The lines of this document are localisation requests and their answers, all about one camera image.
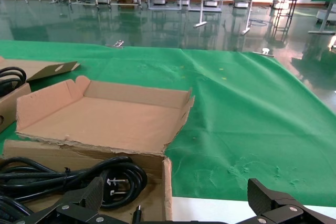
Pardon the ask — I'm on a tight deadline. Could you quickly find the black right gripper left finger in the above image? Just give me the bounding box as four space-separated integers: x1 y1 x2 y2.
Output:
15 176 127 224

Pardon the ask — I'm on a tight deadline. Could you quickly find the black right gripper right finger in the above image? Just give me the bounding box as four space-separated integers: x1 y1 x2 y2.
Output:
244 178 336 224

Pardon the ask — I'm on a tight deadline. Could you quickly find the black power cord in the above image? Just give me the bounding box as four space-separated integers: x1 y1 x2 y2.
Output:
0 66 27 98

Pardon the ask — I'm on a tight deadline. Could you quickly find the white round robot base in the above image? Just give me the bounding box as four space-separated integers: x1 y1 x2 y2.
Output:
316 8 336 24

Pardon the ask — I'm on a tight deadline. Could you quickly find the torn-edged cardboard box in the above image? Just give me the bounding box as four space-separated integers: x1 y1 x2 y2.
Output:
0 75 196 224

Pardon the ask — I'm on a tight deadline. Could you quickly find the cardboard box with oval holes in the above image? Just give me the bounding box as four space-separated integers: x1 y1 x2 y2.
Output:
0 56 85 134

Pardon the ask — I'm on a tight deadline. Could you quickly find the small black jack plug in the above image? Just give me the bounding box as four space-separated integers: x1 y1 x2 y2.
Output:
133 204 143 224

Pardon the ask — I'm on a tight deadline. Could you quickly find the green table cloth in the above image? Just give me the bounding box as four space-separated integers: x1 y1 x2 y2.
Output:
0 39 336 208

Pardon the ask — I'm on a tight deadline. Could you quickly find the tied black cord with prongs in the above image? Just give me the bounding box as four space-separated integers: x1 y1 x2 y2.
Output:
0 155 148 210

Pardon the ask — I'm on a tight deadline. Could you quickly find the tangled black cables pile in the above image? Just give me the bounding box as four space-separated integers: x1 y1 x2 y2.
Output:
0 194 35 224

